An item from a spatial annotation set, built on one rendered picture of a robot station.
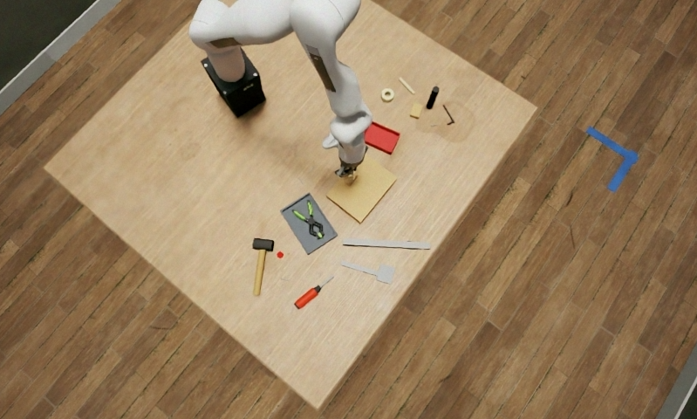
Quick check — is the red-handled screwdriver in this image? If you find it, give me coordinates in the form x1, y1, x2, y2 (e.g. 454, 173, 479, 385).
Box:
294, 275, 334, 309

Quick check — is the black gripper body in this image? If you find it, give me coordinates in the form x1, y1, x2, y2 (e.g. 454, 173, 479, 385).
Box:
338, 156, 365, 170

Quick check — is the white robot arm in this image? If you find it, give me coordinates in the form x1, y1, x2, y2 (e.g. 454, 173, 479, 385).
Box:
189, 0, 372, 164

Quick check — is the beige wooden dowel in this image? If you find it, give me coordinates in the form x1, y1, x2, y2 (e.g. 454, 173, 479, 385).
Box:
399, 78, 415, 94

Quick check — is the mallet with black head and wooden handle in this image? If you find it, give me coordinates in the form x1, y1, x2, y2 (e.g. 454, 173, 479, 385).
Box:
252, 238, 274, 295

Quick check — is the red shallow tray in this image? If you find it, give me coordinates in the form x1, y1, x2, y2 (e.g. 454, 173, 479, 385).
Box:
364, 121, 400, 155

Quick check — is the black cylinder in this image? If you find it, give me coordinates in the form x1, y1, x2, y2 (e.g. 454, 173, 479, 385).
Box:
427, 86, 440, 109

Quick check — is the beige ring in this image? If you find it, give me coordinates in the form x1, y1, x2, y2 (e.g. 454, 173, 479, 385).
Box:
381, 88, 394, 103

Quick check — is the black spring clamp with green handles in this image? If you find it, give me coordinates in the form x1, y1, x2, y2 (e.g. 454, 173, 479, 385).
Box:
292, 200, 325, 239

